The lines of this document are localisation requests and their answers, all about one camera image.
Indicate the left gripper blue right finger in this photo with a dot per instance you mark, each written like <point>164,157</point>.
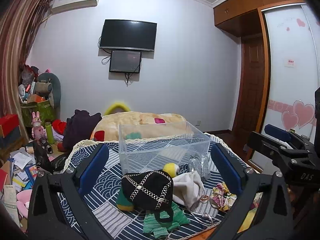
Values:
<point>229,167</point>

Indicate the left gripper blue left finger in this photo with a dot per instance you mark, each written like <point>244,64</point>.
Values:
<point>90,168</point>

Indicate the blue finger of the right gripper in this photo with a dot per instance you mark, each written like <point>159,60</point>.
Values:
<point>277,133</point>

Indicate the floral fabric scrunchie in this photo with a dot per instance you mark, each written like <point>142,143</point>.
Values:
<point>221,198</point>

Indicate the green yellow sponge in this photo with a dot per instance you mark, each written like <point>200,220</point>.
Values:
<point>123,203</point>

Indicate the black bag with chain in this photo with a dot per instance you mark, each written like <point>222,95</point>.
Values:
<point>150,191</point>

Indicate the brown wooden door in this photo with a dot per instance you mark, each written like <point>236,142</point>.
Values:
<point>251,88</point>

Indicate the white cloth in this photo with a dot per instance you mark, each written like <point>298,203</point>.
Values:
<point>187,189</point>

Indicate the blue patterned tablecloth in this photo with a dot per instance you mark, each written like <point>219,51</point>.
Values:
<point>129,225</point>

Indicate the dark purple clothing pile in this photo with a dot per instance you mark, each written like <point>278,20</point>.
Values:
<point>79,127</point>

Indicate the red plush item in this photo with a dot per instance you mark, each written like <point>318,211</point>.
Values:
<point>59,126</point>

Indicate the green water bottle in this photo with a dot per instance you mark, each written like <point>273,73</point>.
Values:
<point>49,132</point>

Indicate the yellow plush ball toy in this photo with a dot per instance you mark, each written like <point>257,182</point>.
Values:
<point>172,169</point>

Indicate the clear plastic storage box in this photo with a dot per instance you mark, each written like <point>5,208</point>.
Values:
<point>138,155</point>

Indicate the pink plush toy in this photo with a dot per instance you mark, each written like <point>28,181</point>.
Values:
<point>23,201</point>

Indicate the pink rabbit figurine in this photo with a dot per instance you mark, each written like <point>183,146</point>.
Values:
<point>38,131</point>

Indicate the beige plush blanket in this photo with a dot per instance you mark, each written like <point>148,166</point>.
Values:
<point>148,124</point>

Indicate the yellow plush headband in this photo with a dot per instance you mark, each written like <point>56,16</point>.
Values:
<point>117,106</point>

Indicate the green cardboard box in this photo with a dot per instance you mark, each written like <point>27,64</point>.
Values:
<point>46,111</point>

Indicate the green knitted cloth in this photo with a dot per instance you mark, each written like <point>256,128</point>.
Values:
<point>159,224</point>

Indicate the red gift box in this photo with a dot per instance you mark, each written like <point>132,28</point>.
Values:
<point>8,123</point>

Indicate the grey green plush toy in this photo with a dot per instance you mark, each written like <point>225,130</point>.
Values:
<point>48,86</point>

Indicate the white sliding wardrobe door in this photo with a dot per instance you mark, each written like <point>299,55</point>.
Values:
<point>293,44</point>

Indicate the brown wooden wardrobe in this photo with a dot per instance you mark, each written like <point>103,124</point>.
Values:
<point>244,19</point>

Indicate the striped brown curtain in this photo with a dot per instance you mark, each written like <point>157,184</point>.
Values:
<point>20,22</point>

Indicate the small black wall monitor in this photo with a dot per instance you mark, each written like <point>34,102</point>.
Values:
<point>125,61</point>

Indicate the large black wall television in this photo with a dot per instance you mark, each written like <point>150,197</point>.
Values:
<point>128,35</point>

